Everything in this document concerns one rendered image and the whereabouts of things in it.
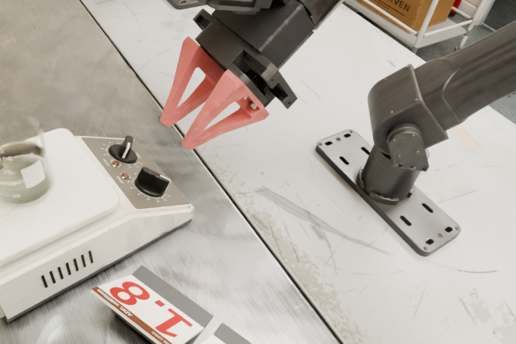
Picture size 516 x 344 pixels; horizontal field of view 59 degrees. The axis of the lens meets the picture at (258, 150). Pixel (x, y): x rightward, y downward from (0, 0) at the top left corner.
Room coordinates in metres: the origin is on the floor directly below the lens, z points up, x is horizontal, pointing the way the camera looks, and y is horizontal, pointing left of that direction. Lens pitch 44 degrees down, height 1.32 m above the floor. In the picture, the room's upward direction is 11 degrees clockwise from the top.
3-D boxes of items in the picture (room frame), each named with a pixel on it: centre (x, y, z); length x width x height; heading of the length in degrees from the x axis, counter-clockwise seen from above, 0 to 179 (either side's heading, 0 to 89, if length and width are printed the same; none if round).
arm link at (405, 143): (0.40, -0.16, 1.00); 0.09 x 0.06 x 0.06; 3
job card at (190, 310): (0.19, 0.07, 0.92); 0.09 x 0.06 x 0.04; 64
